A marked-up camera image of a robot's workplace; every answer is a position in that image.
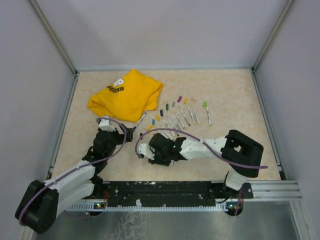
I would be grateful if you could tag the navy cap rainbow marker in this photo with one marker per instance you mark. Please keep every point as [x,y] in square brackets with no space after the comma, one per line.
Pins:
[172,125]

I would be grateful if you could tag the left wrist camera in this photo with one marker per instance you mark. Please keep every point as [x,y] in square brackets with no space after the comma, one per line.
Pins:
[104,124]

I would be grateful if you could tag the yellow cap rainbow marker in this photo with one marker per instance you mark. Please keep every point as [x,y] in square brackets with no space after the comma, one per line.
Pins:
[192,115]

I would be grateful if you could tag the grey cap marker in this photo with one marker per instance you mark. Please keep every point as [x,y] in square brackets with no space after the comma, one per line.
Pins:
[180,121]

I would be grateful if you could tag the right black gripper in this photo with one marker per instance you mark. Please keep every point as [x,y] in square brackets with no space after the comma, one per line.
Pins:
[156,161]

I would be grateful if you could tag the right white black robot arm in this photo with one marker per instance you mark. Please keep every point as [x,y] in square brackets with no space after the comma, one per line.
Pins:
[242,153]

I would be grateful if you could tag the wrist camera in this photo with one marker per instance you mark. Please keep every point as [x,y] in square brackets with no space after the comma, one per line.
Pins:
[104,124]
[144,150]

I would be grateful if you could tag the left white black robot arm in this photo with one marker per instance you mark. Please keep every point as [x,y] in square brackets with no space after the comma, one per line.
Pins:
[44,201]

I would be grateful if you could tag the navy cap white marker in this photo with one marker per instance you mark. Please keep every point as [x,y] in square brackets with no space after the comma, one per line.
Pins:
[140,120]

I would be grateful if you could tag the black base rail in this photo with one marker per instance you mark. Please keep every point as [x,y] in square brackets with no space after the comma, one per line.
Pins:
[164,196]

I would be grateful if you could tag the cyan cap marker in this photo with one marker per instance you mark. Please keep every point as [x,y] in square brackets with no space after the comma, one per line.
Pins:
[167,133]

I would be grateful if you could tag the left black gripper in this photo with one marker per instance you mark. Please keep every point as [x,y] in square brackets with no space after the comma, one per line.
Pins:
[128,131]

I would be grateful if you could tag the lime green cap marker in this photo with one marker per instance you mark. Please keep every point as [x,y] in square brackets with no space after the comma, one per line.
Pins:
[208,116]

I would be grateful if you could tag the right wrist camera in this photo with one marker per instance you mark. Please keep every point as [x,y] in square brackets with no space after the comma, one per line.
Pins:
[144,150]

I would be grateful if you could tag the yellow printed t-shirt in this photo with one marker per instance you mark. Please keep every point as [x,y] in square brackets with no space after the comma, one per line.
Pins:
[127,98]

